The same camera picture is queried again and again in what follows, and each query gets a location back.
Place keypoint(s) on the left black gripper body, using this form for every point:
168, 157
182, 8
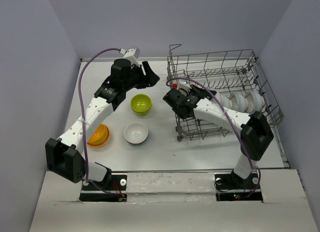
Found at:
137, 79

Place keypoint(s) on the white bowl stack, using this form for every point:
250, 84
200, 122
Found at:
217, 95

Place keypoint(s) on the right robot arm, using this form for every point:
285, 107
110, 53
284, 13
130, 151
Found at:
252, 130

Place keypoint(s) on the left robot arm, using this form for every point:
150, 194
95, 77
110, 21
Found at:
67, 156

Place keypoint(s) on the green bowl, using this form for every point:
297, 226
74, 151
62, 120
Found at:
141, 104

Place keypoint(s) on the white bowl red rim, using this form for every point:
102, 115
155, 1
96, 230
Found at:
136, 133

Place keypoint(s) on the orange bowl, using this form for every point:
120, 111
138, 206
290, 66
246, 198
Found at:
100, 136

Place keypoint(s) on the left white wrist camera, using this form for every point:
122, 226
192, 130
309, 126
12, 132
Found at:
132, 55

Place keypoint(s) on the grey wire dish rack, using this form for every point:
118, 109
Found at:
226, 72

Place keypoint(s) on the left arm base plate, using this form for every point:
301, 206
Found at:
115, 192

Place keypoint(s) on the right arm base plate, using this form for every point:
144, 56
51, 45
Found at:
229, 190

